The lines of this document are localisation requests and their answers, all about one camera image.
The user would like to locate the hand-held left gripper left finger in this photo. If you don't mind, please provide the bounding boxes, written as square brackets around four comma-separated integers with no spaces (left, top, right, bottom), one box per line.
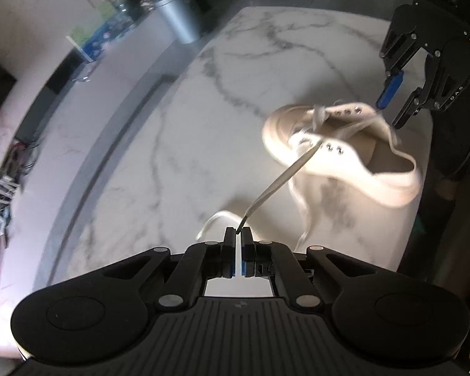
[98,227,236,310]

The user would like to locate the flat white router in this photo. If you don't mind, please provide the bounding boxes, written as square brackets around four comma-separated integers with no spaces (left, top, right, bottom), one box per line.
[72,60,93,83]

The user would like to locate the white shoelace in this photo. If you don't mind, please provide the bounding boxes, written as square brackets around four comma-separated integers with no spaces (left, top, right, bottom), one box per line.
[196,104,339,253]

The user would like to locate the white marble television cabinet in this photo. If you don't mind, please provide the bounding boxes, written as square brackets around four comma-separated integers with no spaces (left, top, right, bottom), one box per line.
[0,8,204,361]

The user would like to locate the lotus pond painting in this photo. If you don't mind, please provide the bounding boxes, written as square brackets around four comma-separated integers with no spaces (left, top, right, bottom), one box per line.
[68,2,134,62]

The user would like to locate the white router with antennas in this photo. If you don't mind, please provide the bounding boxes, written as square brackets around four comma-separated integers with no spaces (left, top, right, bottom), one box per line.
[0,176,21,205]

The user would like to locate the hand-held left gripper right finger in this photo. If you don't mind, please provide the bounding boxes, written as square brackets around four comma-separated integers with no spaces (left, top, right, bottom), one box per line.
[241,227,377,310]

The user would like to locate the beige canvas shoe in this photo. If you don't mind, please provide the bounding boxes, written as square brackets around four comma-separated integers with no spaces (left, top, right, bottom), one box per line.
[262,102,423,207]

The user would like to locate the person's black trousers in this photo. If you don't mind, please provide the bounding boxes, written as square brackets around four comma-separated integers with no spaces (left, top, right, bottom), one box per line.
[395,47,470,310]

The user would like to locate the black cables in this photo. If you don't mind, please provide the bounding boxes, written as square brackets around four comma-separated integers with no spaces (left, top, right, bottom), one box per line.
[8,140,40,162]

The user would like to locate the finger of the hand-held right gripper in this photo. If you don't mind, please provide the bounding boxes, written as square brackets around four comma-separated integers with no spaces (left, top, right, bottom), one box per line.
[392,57,440,128]
[376,35,420,110]

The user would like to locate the grey metal trash can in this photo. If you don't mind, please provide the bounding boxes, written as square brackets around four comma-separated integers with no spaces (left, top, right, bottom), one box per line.
[153,0,203,44]

